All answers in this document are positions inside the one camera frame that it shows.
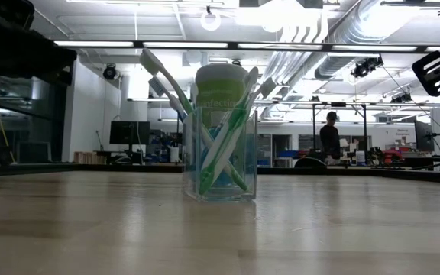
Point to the green white toothbrush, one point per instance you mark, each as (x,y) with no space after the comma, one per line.
(251,76)
(152,62)
(267,87)

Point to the black ceiling camera cluster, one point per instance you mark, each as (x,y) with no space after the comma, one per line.
(361,70)

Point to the black ceiling spotlight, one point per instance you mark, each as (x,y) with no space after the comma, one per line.
(110,72)

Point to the white wall sign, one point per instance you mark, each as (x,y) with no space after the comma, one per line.
(404,132)

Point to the black overhead light bar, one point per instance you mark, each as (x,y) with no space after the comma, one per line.
(138,44)

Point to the silver ventilation duct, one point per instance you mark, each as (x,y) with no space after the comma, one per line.
(342,57)

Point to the person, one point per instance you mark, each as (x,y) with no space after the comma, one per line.
(330,139)

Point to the black chair back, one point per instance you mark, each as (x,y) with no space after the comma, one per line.
(310,163)

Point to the dark grey chair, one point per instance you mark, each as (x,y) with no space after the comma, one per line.
(34,153)

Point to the black aluminium table frame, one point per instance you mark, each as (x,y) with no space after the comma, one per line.
(128,167)

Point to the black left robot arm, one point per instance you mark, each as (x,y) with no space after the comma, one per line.
(2,13)

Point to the white paper roll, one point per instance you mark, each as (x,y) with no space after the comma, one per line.
(174,154)

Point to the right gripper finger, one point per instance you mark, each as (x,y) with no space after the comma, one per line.
(437,72)

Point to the clear plastic holder cup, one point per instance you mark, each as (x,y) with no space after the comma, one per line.
(189,183)

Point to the black computer monitor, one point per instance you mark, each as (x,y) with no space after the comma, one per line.
(128,132)
(423,135)

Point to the wooden crate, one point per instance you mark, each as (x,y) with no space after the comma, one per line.
(90,157)

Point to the green disinfecting wipes canister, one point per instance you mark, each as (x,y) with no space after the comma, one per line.
(220,82)

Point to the red equipment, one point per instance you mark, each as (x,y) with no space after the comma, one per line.
(392,156)

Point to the black background rig frame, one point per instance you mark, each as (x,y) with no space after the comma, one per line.
(364,126)

